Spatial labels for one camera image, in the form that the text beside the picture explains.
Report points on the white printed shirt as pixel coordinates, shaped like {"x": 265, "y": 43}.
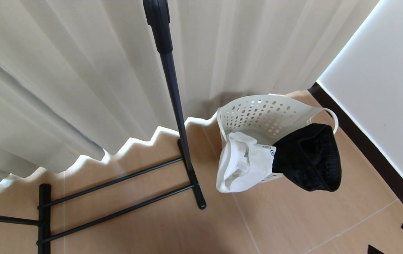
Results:
{"x": 254, "y": 165}

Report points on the beige curtain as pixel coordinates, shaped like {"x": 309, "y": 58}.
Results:
{"x": 81, "y": 70}

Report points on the black garment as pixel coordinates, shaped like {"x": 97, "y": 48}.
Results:
{"x": 310, "y": 158}

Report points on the black clothes rack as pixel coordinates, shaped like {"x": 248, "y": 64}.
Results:
{"x": 173, "y": 81}

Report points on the white laundry basket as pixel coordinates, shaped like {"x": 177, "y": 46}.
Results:
{"x": 257, "y": 113}

